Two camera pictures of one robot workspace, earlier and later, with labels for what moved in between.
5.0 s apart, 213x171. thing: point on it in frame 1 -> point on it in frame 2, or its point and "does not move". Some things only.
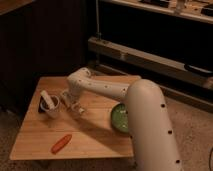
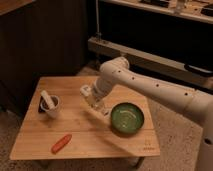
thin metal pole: x=98 y=34 does not move
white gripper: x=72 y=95 -> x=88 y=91
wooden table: x=51 y=131 does not move
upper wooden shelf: x=191 y=9 does not move
